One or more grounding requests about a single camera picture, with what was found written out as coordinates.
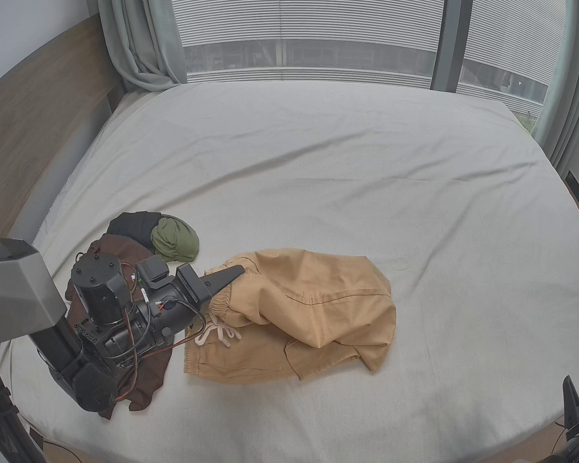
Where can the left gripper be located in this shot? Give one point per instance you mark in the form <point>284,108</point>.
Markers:
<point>169,321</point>

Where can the tan shorts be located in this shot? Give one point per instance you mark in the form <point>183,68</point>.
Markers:
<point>318,297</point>

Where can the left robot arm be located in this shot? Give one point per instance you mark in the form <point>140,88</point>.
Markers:
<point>14,287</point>

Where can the bed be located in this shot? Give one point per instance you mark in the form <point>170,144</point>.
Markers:
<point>342,162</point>

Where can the green garment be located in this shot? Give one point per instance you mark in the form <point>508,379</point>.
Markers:
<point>173,239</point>

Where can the brown garment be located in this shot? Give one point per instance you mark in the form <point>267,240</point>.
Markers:
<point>120,251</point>

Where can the black garment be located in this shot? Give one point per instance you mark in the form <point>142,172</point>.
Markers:
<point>130,227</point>

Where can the window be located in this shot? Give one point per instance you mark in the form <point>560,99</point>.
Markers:
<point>318,17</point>

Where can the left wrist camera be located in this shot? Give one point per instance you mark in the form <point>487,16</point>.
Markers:
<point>152,270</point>

